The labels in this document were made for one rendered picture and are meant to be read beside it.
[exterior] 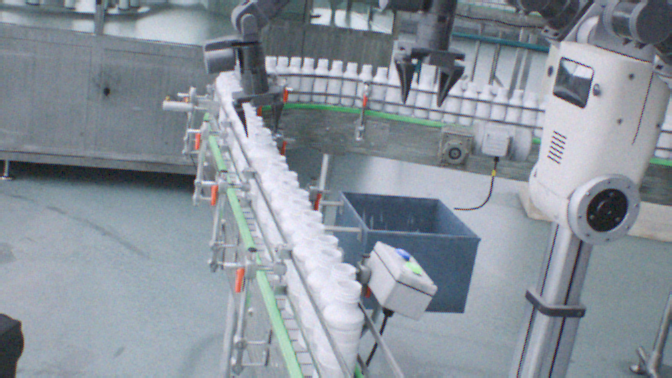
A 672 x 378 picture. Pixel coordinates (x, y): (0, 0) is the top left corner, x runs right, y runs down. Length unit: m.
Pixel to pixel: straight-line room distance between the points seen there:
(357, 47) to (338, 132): 3.77
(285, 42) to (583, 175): 5.30
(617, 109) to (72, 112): 3.70
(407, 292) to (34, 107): 3.77
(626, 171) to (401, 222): 0.85
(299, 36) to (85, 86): 2.48
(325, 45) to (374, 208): 4.63
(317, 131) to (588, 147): 1.71
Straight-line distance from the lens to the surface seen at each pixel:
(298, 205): 1.53
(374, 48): 7.10
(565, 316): 1.95
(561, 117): 1.84
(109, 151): 5.03
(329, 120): 3.31
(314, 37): 6.96
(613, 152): 1.79
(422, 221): 2.50
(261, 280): 1.62
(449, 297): 2.27
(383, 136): 3.34
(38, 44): 4.92
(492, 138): 3.19
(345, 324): 1.22
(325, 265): 1.32
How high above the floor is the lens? 1.65
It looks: 17 degrees down
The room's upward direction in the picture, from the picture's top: 9 degrees clockwise
